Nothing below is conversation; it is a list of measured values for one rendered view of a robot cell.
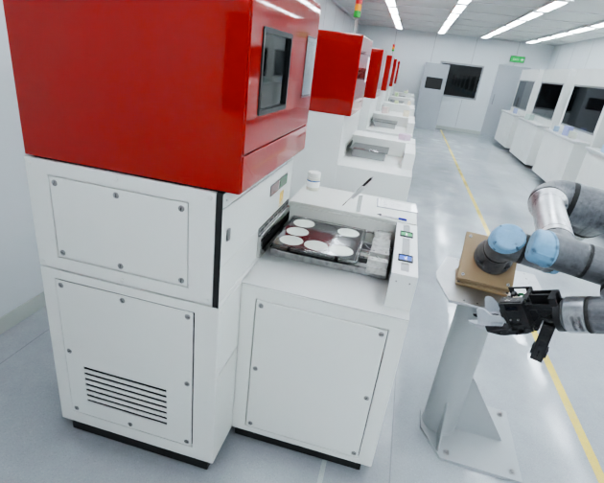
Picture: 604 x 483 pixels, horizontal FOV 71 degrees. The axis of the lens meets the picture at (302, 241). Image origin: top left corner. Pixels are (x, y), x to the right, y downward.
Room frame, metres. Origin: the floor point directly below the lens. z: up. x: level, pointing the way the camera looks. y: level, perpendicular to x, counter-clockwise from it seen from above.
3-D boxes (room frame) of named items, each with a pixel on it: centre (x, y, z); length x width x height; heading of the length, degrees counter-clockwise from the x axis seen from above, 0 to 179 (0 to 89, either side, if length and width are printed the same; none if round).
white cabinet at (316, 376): (1.79, -0.20, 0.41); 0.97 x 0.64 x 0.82; 169
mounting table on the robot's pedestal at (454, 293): (1.62, -0.82, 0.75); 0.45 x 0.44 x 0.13; 77
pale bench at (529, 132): (9.81, -5.15, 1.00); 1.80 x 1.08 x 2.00; 169
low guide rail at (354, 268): (1.60, -0.12, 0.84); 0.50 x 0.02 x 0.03; 79
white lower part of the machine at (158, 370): (1.65, 0.51, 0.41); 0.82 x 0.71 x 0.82; 169
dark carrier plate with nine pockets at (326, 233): (1.73, -0.08, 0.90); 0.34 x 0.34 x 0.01; 79
